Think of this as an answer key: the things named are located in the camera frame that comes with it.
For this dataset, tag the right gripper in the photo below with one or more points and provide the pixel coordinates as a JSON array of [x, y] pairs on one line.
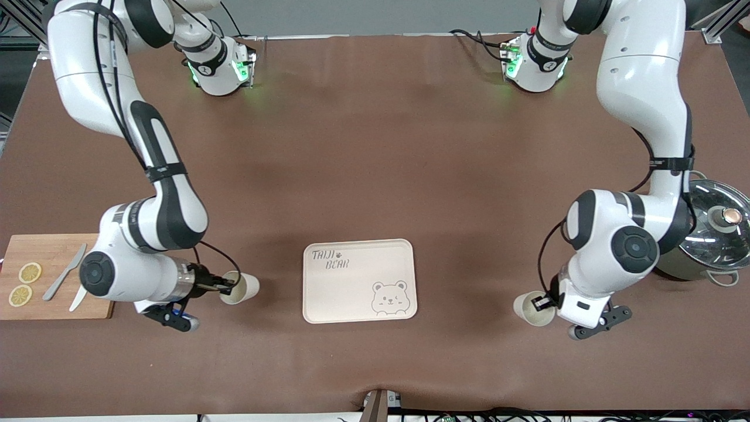
[[203, 280]]

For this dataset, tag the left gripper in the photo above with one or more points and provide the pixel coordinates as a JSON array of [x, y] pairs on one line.
[[551, 299]]

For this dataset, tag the white plastic cup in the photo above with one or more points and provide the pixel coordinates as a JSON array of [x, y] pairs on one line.
[[527, 313], [246, 287]]

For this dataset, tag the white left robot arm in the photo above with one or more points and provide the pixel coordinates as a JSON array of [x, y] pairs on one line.
[[638, 88]]

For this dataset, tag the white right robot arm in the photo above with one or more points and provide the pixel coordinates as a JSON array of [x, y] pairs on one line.
[[176, 208]]

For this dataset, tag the beige bear print tray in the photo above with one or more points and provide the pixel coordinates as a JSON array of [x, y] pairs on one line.
[[357, 287]]

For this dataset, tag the white plastic knife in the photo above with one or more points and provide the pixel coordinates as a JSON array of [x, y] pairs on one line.
[[76, 302]]

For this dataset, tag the grey-green electric pot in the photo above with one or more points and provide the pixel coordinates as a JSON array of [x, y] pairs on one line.
[[682, 266]]

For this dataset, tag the grey plastic knife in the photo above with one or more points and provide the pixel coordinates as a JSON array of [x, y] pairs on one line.
[[63, 274]]

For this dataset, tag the bamboo cutting board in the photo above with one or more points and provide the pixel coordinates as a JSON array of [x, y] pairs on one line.
[[35, 249]]

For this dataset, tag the glass pot lid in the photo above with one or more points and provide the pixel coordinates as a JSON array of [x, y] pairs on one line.
[[720, 240]]

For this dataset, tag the yellow lemon slice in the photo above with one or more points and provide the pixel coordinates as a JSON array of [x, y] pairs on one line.
[[20, 295], [30, 272]]

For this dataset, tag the brown table cover mat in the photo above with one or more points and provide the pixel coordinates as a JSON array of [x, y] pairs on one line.
[[375, 146]]

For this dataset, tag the grey table edge mount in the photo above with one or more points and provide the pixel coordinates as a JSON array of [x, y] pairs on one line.
[[378, 404]]

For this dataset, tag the aluminium frame profile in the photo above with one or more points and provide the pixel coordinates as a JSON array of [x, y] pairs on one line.
[[718, 23], [23, 23]]

